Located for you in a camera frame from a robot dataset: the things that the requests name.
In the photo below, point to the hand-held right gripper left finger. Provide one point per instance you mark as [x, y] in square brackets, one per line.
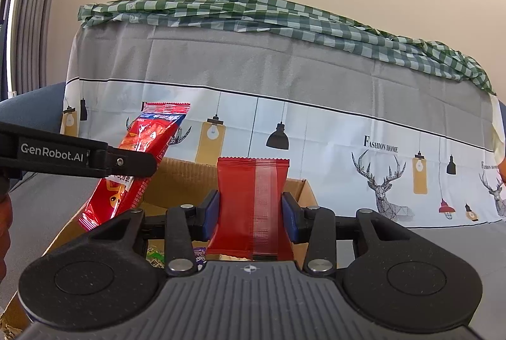
[211, 215]

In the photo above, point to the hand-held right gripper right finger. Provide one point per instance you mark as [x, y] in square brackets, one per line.
[288, 217]

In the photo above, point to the orange cushion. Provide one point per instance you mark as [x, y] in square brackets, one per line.
[503, 170]

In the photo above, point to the green checked cloth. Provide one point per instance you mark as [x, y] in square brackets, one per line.
[276, 12]

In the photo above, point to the cardboard box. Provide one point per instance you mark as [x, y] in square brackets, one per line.
[182, 182]

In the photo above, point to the dark red snack packet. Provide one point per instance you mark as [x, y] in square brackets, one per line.
[241, 205]

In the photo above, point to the green peanuts packet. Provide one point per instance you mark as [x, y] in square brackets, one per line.
[155, 259]

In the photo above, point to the purple snack packet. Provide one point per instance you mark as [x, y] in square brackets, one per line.
[199, 259]

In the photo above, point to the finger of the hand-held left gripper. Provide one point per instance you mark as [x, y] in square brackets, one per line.
[126, 164]

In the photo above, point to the red chips packet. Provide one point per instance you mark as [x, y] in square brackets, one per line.
[150, 134]

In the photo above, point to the grey curtain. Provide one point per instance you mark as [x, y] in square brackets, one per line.
[35, 8]

